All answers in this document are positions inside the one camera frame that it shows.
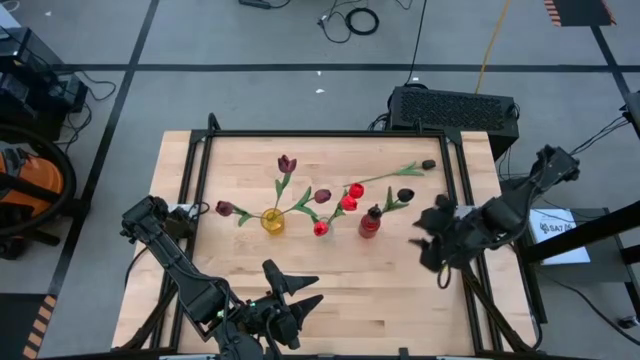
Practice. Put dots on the hazard-striped black floor mat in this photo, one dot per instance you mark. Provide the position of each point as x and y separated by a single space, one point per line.
20 325
580 12

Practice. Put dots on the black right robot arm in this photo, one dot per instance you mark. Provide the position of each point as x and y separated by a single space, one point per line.
525 195

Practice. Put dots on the dark purple artificial tulip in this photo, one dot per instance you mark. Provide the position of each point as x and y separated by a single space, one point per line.
322 195
224 208
287 163

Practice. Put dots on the black side desk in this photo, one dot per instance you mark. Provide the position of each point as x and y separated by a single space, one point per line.
607 272

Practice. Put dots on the orange vacuum cleaner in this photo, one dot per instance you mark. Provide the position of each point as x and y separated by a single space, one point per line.
35 177
71 175

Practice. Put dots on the black device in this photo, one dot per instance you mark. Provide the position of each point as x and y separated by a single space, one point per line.
634 112

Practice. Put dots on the black equipment rack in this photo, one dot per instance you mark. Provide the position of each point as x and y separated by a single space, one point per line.
30 75

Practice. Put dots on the black power adapter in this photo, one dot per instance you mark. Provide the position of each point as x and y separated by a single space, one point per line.
254 3

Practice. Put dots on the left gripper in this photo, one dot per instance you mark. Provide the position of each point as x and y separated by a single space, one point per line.
272 320

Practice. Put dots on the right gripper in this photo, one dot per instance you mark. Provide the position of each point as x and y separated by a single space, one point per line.
455 235

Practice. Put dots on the red glass vase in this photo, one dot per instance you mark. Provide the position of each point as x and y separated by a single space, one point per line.
368 227

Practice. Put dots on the black diagonal beam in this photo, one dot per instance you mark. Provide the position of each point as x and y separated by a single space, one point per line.
590 231

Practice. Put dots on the black perforated computer case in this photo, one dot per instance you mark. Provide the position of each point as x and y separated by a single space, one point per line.
450 112

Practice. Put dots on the white printed paper sheet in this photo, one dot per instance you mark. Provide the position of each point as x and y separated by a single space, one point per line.
560 240

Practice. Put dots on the yellow glass vase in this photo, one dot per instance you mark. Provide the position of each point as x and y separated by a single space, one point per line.
272 222

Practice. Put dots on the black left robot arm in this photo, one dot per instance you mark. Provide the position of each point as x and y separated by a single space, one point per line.
185 280

